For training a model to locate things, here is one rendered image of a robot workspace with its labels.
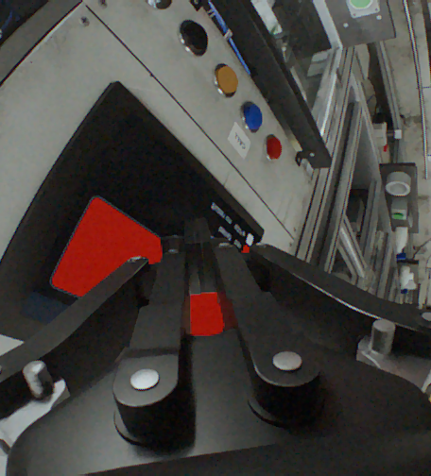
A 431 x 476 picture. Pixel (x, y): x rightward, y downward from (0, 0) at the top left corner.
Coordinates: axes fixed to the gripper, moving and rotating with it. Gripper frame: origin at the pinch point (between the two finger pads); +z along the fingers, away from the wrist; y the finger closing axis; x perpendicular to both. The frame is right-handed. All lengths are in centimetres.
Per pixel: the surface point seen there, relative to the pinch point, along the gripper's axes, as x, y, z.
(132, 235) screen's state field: 0.7, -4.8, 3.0
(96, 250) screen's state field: 0.4, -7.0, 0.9
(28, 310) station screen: -1.9, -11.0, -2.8
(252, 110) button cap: 11.7, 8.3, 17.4
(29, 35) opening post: 16.5, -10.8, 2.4
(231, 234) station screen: -2.0, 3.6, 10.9
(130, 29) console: 18.0, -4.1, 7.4
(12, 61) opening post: 14.4, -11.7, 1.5
